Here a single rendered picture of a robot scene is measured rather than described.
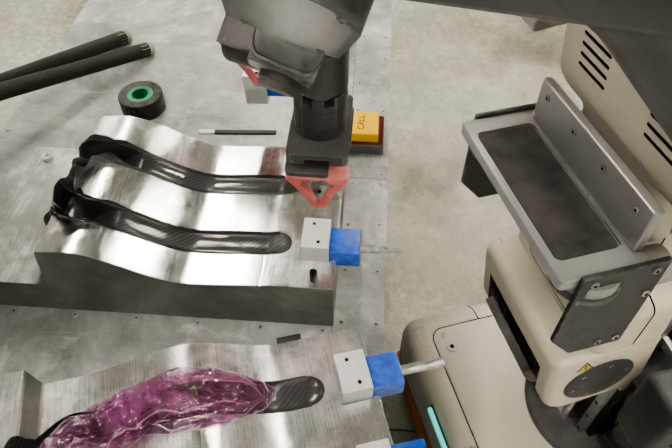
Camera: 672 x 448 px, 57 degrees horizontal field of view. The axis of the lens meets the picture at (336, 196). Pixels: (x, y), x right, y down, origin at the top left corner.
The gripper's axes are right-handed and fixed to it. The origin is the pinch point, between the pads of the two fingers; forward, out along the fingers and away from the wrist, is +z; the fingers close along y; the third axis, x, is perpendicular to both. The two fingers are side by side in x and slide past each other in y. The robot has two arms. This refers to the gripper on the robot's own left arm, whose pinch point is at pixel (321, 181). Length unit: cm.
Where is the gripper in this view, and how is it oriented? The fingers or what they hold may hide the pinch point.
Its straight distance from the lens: 73.0
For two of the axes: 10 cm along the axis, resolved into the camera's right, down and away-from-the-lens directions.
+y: -0.8, 7.4, -6.6
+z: -0.1, 6.7, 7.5
